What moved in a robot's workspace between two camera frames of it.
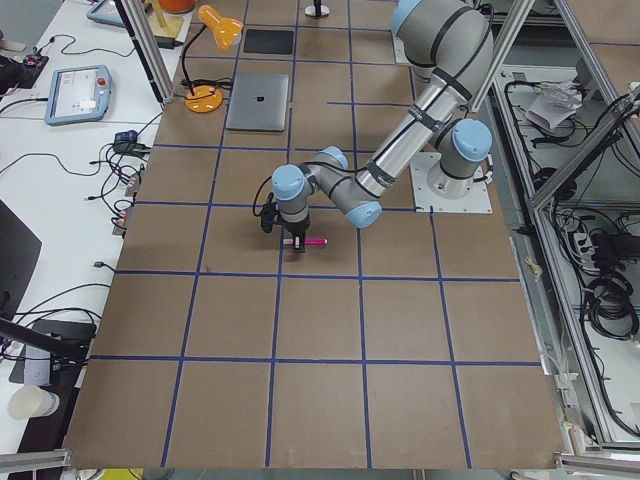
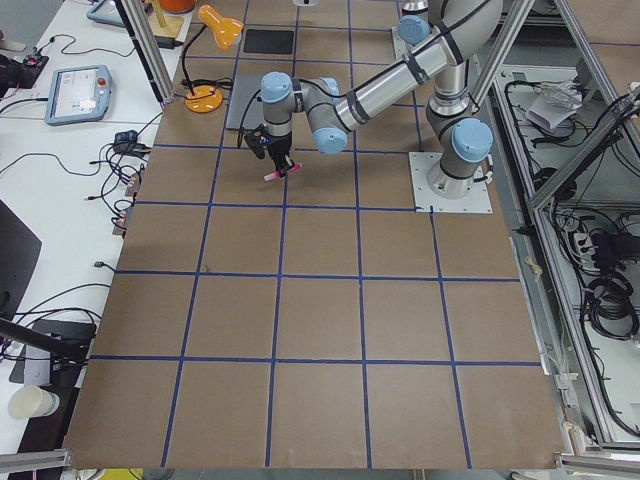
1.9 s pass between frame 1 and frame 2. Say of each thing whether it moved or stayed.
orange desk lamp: stayed
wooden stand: stayed
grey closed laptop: stayed
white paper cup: stayed
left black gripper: moved
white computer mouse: moved
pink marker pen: moved
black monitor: stayed
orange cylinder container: stayed
